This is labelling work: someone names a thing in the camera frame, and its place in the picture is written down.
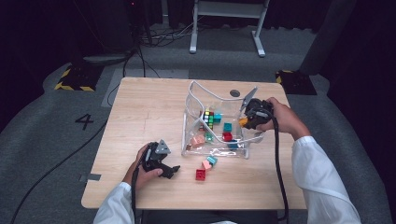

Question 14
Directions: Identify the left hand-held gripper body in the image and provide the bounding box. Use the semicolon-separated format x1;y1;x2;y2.
141;139;172;173

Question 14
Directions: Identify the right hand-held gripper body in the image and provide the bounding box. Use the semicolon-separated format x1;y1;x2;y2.
239;87;276;127

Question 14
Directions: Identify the multicoloured puzzle cube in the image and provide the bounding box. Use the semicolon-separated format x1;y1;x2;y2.
200;107;216;130

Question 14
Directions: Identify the clear plastic bag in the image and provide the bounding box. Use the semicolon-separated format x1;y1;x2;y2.
181;79;268;160

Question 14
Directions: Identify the person's right hand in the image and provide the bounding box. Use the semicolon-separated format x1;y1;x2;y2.
256;96;312;142

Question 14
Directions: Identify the person's left hand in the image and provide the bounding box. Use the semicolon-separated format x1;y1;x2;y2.
122;144;164;190

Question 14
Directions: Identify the grey floor tape strip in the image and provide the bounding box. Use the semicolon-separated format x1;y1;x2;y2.
78;173;102;183

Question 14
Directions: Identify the grey stand base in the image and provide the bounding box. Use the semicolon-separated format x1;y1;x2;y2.
82;53;134;67

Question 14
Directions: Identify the left hand-held gripper cable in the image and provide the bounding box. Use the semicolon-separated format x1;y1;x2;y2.
130;161;141;224

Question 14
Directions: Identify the hand-held gripper cable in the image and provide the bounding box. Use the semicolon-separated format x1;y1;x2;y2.
130;161;141;224
255;106;290;223

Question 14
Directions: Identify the black yellow striped base plate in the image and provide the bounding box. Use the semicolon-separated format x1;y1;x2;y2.
54;63;106;92
275;69;318;96

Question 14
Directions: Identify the right hand-held gripper cable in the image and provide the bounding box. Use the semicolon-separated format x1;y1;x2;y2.
255;106;290;223

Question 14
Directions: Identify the long black floor cable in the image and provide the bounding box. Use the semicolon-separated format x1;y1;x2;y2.
10;119;108;224

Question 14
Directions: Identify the white metal desk frame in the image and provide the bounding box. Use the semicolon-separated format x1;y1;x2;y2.
189;0;271;58

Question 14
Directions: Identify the bundle of floor cables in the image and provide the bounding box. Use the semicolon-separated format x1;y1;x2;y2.
136;18;200;48

